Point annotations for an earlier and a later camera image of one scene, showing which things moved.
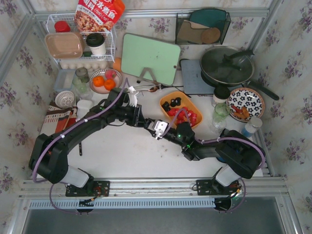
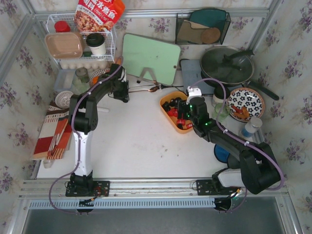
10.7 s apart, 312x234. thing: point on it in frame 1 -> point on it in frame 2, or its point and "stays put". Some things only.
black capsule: x=165 y=106 stays put
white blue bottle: x=251 y=127 stays put
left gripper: x=138 y=115 -> x=124 y=90
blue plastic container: x=64 y=81 stays put
